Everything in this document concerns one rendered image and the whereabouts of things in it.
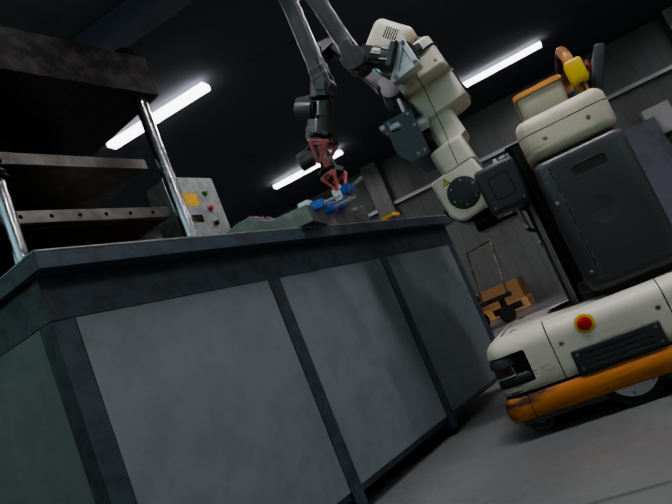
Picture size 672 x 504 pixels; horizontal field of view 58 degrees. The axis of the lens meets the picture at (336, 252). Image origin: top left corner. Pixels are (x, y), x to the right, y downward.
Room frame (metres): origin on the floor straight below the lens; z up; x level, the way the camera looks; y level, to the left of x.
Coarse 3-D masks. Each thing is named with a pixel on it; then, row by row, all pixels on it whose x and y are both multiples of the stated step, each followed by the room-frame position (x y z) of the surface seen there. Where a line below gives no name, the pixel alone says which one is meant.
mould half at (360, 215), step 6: (342, 210) 2.11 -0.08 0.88; (348, 210) 2.15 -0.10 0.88; (354, 210) 2.18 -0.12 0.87; (360, 210) 2.22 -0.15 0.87; (336, 216) 2.07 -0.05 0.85; (342, 216) 2.10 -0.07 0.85; (348, 216) 2.13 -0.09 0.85; (354, 216) 2.17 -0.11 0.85; (360, 216) 2.20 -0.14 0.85; (366, 216) 2.24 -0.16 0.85; (342, 222) 2.09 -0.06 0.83; (348, 222) 2.12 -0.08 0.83
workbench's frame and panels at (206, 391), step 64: (64, 256) 1.11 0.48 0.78; (128, 256) 1.22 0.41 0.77; (192, 256) 1.42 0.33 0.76; (256, 256) 1.63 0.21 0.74; (320, 256) 1.87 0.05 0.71; (384, 256) 2.20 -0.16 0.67; (448, 256) 2.67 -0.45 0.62; (0, 320) 1.19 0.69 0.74; (64, 320) 1.12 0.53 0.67; (128, 320) 1.24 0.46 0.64; (192, 320) 1.38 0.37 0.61; (256, 320) 1.55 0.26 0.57; (320, 320) 1.77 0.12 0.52; (384, 320) 2.06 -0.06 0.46; (448, 320) 2.44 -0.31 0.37; (0, 384) 1.24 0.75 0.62; (64, 384) 1.11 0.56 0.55; (128, 384) 1.20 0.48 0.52; (192, 384) 1.33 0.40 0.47; (256, 384) 1.48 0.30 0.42; (320, 384) 1.67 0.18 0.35; (384, 384) 1.93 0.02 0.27; (448, 384) 2.26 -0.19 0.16; (0, 448) 1.28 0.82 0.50; (64, 448) 1.15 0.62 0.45; (128, 448) 1.16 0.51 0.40; (192, 448) 1.28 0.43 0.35; (256, 448) 1.42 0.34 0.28; (320, 448) 1.60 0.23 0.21; (384, 448) 1.82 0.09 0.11
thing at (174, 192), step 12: (144, 108) 2.52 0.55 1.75; (144, 120) 2.52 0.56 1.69; (156, 132) 2.53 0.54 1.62; (156, 144) 2.52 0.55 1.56; (156, 156) 2.52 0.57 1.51; (168, 168) 2.52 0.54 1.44; (168, 180) 2.52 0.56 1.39; (168, 192) 2.52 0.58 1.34; (180, 192) 2.53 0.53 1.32; (180, 204) 2.52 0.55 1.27; (180, 216) 2.52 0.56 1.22; (192, 228) 2.53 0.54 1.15
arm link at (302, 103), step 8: (320, 80) 1.80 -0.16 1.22; (320, 88) 1.80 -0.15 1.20; (304, 96) 1.85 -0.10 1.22; (312, 96) 1.83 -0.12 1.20; (320, 96) 1.82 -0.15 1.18; (328, 96) 1.83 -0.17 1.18; (296, 104) 1.85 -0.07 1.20; (304, 104) 1.84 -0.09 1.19; (296, 112) 1.85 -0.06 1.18; (304, 112) 1.85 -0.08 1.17
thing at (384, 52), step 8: (392, 40) 1.70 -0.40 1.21; (376, 48) 1.75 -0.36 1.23; (384, 48) 1.73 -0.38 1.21; (392, 48) 1.70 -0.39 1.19; (376, 56) 1.75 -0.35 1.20; (384, 56) 1.73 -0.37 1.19; (392, 56) 1.71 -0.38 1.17; (376, 64) 1.77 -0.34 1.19; (384, 64) 1.75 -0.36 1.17; (392, 64) 1.73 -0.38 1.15; (384, 72) 1.80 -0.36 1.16
